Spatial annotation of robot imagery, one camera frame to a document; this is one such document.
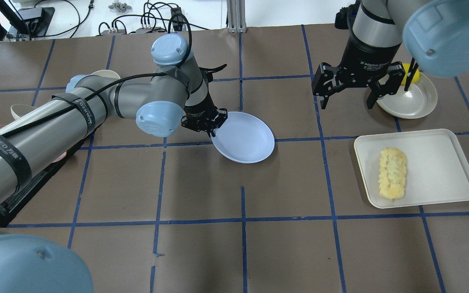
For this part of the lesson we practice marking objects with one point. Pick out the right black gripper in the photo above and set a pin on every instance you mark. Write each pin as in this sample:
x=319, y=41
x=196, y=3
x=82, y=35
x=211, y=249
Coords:
x=365, y=57

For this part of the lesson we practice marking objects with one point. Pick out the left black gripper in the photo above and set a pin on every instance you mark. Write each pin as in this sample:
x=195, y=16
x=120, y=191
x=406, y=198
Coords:
x=197, y=109

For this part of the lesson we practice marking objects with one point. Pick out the blue plate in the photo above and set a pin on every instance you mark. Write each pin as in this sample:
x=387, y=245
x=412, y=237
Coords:
x=244, y=138

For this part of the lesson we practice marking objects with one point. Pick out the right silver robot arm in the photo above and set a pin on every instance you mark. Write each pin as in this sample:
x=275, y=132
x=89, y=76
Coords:
x=391, y=39

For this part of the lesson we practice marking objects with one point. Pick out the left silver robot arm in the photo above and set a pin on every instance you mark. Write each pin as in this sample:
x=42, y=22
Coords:
x=176, y=94

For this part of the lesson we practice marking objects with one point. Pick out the beige round plate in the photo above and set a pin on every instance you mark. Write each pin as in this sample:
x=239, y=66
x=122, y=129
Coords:
x=419, y=101

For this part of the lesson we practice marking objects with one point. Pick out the cream plate in rack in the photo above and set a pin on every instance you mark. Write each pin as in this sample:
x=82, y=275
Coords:
x=20, y=110

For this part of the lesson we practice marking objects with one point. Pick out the yellow ball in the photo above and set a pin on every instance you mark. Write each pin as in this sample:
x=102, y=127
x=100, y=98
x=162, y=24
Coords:
x=412, y=72

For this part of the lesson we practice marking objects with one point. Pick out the white rectangular tray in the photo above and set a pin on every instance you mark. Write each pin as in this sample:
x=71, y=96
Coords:
x=437, y=169

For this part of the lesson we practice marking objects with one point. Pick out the black power adapter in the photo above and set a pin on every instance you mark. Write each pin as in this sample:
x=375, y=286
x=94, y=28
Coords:
x=177, y=21

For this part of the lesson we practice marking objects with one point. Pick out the beige bowl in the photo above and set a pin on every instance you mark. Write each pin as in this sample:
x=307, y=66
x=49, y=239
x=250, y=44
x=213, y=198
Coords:
x=107, y=74

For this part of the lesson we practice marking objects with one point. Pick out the grey metal clips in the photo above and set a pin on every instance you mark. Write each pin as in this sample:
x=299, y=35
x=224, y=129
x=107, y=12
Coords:
x=120, y=7

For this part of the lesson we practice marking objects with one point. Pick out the black monitor stand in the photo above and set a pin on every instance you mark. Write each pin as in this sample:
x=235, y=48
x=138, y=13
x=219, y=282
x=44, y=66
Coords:
x=27, y=23

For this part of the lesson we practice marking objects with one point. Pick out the black dish rack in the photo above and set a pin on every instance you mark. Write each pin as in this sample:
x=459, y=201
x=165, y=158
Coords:
x=10, y=208

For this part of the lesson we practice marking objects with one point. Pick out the aluminium frame post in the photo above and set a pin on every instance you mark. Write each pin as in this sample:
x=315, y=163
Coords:
x=236, y=22

